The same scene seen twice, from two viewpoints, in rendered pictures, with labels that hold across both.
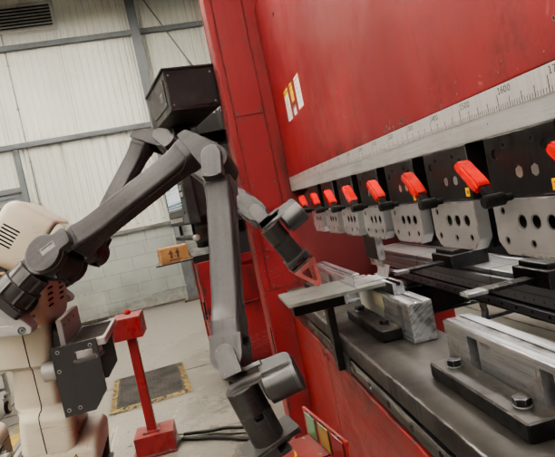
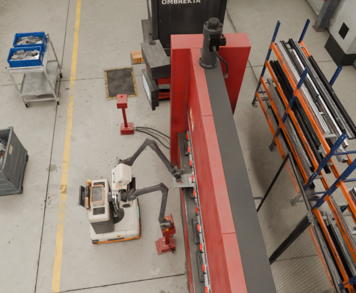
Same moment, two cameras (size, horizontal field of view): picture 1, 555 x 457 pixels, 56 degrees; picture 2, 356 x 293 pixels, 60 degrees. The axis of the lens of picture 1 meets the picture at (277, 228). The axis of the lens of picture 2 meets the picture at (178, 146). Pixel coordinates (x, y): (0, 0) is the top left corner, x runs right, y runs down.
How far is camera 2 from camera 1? 3.09 m
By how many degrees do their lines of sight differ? 51
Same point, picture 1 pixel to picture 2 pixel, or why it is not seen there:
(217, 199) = (163, 199)
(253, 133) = (179, 97)
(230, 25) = (180, 68)
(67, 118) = not seen: outside the picture
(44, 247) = (131, 196)
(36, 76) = not seen: outside the picture
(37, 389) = not seen: hidden behind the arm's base
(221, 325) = (160, 217)
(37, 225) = (126, 181)
